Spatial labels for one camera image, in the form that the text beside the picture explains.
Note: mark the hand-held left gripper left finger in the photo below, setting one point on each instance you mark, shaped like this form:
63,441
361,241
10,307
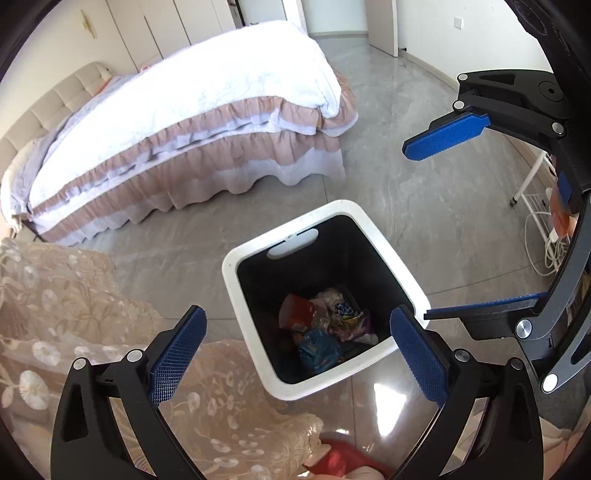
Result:
178,355

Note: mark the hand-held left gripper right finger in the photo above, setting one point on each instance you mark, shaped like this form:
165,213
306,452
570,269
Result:
420,355

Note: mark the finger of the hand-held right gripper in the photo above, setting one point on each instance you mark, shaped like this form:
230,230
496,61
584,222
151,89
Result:
443,136
489,307

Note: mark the purple snack wrapper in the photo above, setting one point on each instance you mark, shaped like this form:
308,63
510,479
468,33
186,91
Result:
351,318

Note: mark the white bin with black inside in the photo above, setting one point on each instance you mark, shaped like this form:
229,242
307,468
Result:
390,258

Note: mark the blue plastic bag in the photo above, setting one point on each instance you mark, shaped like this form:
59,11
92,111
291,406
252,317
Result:
318,350

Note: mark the red wrapper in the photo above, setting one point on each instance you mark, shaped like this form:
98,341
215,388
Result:
298,311

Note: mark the beige floral lace tablecloth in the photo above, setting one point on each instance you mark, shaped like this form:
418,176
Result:
69,300

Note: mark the white door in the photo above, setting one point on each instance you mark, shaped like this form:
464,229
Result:
383,25

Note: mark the grey bed pillow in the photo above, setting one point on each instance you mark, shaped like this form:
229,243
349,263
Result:
23,175

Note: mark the bed with ruffled skirt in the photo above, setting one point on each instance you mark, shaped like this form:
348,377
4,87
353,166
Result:
207,92

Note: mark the beige tufted headboard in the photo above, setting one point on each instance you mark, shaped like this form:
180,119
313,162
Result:
51,101

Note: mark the beige wardrobe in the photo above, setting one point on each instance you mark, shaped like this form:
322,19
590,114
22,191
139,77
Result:
161,27

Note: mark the small white wall switch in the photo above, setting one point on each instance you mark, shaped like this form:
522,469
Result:
459,21

